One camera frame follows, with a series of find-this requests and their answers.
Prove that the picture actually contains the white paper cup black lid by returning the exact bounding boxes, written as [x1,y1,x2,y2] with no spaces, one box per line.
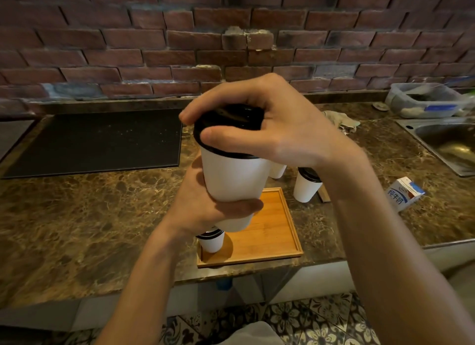
[192,103,272,233]
[195,229,226,254]

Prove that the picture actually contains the square wooden tray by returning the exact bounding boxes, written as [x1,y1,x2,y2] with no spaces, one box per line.
[195,187,304,269]

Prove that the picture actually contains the person's left forearm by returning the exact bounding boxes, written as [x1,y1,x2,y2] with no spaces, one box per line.
[95,226,193,345]

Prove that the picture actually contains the black rubber mat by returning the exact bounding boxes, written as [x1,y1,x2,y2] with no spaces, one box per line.
[1,109,184,180]

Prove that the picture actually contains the white blue milk carton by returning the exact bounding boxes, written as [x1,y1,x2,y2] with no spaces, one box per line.
[385,176,427,212]

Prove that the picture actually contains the counter lidded cup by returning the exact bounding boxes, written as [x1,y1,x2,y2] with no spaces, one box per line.
[269,162,324,203]

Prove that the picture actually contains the steel sink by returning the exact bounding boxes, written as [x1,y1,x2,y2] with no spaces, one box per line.
[395,116,475,178]

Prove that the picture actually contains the crumpled beige rag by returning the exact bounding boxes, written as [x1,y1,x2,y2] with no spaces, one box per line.
[322,110,361,136]

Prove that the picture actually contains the white drawer front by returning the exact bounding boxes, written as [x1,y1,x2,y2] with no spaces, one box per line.
[423,243,475,273]

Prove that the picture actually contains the person's right forearm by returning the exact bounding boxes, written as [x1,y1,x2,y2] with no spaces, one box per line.
[323,162,475,345]

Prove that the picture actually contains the person's right hand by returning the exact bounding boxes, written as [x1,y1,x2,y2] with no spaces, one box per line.
[179,73,372,197]

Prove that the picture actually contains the grey metal panel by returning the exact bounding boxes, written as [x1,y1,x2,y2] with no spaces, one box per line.
[0,119,36,162]

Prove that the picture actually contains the person's light grey clothing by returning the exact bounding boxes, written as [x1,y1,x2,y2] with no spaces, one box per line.
[219,321,285,345]

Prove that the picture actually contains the person's left hand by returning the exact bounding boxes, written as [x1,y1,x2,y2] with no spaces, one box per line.
[163,151,264,242]

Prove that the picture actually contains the clear plastic container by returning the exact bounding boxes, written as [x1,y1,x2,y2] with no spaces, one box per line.
[384,82,475,119]

